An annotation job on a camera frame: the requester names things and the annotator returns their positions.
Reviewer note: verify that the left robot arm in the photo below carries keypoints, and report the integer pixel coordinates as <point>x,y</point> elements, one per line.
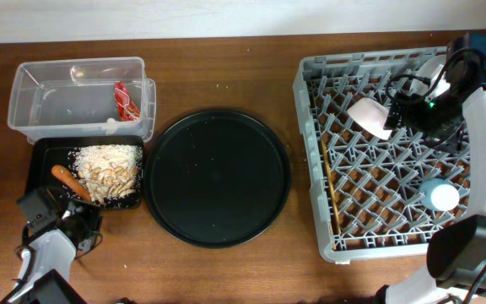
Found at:
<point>50,244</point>

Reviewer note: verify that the round black tray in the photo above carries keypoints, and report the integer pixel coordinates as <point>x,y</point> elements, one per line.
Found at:
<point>217,178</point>

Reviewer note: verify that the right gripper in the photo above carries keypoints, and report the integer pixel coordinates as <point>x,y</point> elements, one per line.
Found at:
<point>411,104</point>

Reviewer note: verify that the wooden chopstick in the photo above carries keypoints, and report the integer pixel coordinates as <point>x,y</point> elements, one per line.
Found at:
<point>328,170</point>
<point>334,208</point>

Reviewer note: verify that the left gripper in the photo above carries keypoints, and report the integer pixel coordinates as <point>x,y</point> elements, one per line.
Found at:
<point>92,211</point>

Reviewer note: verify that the spilled rice and nuts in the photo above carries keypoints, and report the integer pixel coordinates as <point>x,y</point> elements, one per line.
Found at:
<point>110,173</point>

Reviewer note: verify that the light blue cup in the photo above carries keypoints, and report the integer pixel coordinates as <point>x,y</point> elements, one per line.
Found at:
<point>439,195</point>

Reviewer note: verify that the white bowl with food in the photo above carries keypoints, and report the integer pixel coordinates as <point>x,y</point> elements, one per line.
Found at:
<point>371,116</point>

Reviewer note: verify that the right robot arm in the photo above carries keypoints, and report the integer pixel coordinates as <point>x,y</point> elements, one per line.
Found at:
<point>453,104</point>

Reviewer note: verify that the red snack wrapper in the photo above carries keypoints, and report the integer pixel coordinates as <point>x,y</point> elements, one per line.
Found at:
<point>126,108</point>

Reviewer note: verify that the orange carrot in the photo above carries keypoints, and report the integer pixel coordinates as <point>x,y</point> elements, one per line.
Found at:
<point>62,174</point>

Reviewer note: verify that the black rectangular tray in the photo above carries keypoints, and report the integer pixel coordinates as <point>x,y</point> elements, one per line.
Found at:
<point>48,152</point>

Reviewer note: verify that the grey plate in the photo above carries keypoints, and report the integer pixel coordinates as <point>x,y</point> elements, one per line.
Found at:
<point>430,70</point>

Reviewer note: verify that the clear plastic bin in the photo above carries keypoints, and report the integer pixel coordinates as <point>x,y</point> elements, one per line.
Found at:
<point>74,98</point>

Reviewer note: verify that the grey dishwasher rack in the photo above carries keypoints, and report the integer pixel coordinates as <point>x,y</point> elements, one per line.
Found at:
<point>376,182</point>

